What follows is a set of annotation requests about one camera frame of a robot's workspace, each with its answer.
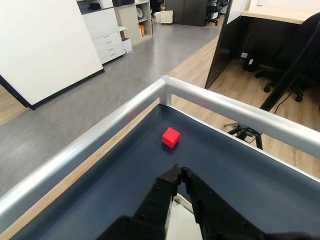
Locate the black tripod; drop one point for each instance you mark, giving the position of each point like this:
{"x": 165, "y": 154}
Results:
{"x": 250, "y": 132}

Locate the white rolling bin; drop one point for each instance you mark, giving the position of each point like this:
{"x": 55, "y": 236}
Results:
{"x": 165, "y": 17}

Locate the white drawer cabinet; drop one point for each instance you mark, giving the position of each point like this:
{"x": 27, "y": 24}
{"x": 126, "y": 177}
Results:
{"x": 105, "y": 32}

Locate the beige open shelf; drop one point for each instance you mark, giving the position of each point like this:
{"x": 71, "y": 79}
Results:
{"x": 130, "y": 22}

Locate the black office chair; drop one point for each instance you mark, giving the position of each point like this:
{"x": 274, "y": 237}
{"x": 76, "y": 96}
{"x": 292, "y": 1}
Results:
{"x": 215, "y": 11}
{"x": 307, "y": 50}

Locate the silver aluminium table rail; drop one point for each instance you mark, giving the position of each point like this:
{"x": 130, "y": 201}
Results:
{"x": 75, "y": 150}

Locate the red cube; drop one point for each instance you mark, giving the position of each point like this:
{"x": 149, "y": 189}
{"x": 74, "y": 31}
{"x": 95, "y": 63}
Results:
{"x": 170, "y": 136}

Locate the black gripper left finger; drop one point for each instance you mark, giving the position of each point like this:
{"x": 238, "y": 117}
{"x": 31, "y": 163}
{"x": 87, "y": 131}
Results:
{"x": 152, "y": 207}

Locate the dark brown cabinet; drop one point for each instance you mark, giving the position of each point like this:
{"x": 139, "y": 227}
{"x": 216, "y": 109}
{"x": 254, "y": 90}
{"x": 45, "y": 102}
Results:
{"x": 187, "y": 12}

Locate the white cardboard box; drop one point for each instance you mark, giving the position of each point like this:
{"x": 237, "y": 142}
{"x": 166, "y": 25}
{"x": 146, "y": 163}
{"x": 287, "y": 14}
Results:
{"x": 127, "y": 46}

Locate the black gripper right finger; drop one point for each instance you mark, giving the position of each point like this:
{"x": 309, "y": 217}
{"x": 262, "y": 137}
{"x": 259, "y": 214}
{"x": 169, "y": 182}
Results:
{"x": 212, "y": 212}

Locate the black desk with wood top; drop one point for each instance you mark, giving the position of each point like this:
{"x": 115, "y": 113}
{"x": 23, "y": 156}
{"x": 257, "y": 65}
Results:
{"x": 225, "y": 50}

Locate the white whiteboard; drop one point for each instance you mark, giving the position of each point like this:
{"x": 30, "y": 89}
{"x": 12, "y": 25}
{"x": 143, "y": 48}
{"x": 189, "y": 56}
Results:
{"x": 45, "y": 45}

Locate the beige square box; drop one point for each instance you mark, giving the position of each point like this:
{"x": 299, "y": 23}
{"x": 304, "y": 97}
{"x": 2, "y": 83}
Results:
{"x": 180, "y": 200}

